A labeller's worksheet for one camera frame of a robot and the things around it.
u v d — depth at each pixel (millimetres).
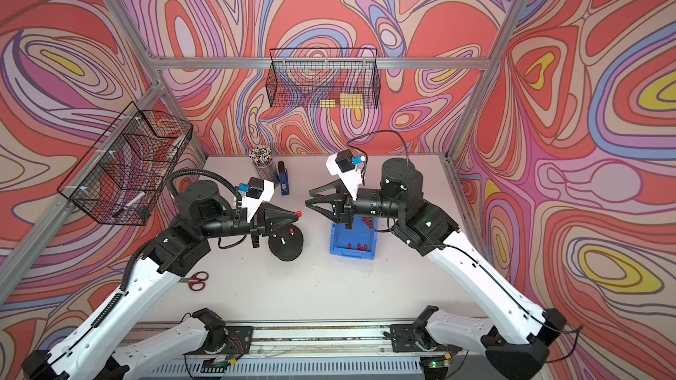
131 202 731
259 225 508
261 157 957
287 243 822
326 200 495
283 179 1118
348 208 468
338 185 523
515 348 373
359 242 916
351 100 908
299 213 565
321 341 750
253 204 499
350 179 466
